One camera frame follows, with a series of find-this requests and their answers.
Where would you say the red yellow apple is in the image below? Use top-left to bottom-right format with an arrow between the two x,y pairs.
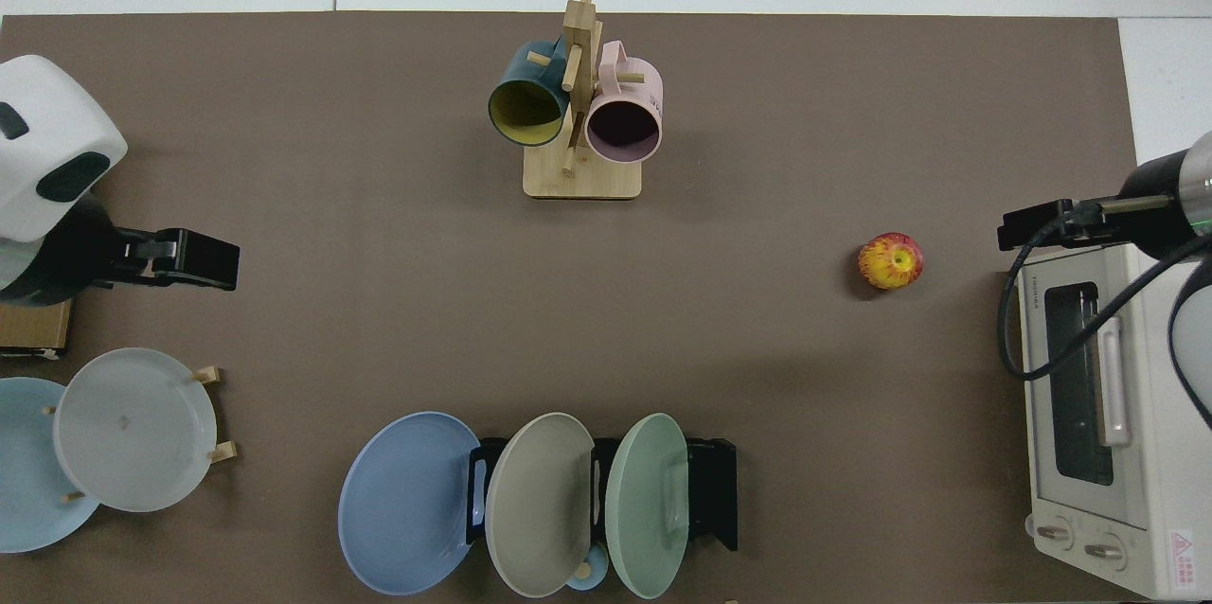
858,232 -> 925,292

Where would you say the wooden plate rack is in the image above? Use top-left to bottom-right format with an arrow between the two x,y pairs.
43,365 -> 238,503

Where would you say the grey plate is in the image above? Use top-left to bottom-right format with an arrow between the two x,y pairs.
53,347 -> 218,514

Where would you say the light blue plate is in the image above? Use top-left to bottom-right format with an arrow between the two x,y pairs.
0,377 -> 100,555

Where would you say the beige plate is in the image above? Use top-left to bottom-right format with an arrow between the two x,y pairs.
485,412 -> 596,599

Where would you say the black dish rack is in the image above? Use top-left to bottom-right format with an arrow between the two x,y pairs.
466,436 -> 739,553

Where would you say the pale green plate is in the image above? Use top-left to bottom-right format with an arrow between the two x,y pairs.
606,413 -> 690,600

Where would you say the brown table cloth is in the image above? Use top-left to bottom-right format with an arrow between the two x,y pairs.
0,12 -> 1147,604

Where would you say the pale toaster oven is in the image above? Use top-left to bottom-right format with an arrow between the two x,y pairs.
1008,240 -> 1212,602

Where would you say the dark teal cup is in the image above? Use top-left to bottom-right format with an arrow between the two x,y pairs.
488,38 -> 574,149

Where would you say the wooden cup stand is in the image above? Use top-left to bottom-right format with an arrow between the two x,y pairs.
523,0 -> 645,201

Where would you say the pink cup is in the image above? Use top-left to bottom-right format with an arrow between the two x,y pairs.
584,40 -> 664,163

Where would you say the small blue round thing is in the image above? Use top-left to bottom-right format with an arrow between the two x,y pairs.
565,542 -> 610,592

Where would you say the wire basket with wooden floor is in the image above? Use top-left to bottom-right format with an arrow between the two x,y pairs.
0,299 -> 75,359

